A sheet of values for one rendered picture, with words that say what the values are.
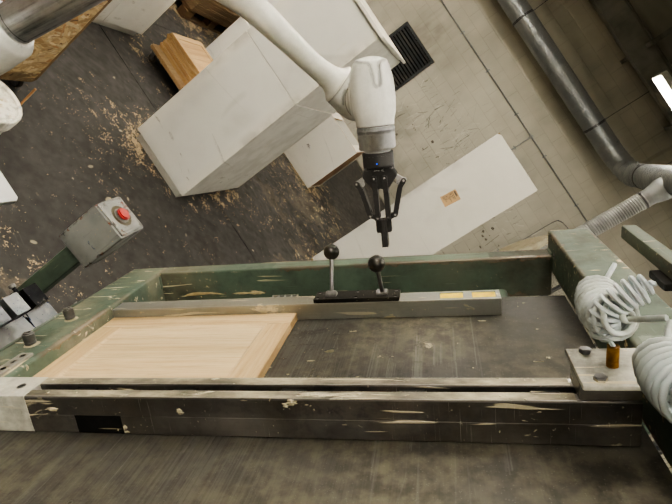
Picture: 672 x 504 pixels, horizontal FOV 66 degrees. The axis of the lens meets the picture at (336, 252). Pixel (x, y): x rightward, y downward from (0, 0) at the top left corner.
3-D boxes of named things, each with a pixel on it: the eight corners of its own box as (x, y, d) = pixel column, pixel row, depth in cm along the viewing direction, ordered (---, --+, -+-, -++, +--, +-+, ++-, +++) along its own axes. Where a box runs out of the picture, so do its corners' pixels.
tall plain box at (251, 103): (196, 135, 439) (361, -5, 382) (235, 193, 439) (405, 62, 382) (127, 131, 354) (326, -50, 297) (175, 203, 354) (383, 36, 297)
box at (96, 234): (82, 227, 160) (119, 194, 154) (107, 257, 162) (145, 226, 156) (55, 237, 149) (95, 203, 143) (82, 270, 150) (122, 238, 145)
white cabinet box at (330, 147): (293, 147, 649) (339, 113, 626) (319, 186, 650) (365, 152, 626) (280, 147, 607) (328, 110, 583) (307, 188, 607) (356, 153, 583)
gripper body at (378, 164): (396, 147, 126) (399, 184, 128) (362, 150, 127) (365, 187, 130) (394, 150, 119) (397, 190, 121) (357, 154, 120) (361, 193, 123)
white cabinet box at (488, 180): (327, 248, 553) (497, 134, 486) (357, 292, 553) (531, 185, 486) (309, 259, 496) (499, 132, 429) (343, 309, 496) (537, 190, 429)
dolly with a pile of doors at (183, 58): (180, 62, 496) (202, 42, 486) (209, 107, 496) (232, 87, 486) (140, 51, 438) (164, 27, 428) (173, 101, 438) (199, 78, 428)
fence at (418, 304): (126, 316, 137) (123, 302, 135) (499, 305, 117) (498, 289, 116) (115, 324, 132) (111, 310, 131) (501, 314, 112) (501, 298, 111)
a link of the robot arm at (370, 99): (404, 123, 117) (388, 122, 130) (398, 51, 113) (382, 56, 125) (358, 129, 116) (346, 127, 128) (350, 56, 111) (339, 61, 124)
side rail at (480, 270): (175, 299, 162) (168, 267, 158) (547, 287, 139) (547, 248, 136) (166, 307, 156) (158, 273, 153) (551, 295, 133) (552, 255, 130)
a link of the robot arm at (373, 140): (359, 126, 127) (361, 151, 128) (353, 129, 118) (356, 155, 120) (396, 123, 125) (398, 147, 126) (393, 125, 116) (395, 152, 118)
